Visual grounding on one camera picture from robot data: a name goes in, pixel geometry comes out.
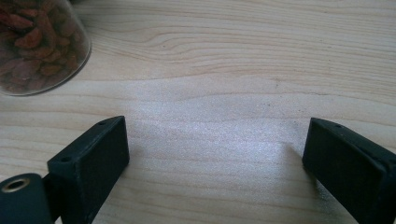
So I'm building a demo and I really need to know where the glass jar of red berries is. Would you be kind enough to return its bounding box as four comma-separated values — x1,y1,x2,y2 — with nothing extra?
0,0,92,97

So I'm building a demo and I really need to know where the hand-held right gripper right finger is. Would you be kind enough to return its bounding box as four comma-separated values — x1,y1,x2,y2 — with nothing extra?
302,117,396,224

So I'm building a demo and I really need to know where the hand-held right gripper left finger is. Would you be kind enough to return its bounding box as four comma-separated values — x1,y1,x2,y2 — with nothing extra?
43,115,131,224

